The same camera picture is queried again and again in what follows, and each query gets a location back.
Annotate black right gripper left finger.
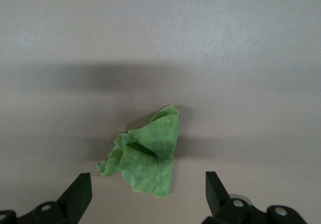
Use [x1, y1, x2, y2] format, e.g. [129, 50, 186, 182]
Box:
[0, 172, 93, 224]

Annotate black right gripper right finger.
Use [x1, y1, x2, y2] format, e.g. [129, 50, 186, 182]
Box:
[202, 171, 308, 224]

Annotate green lettuce leaf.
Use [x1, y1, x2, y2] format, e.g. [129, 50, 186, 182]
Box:
[95, 104, 181, 199]

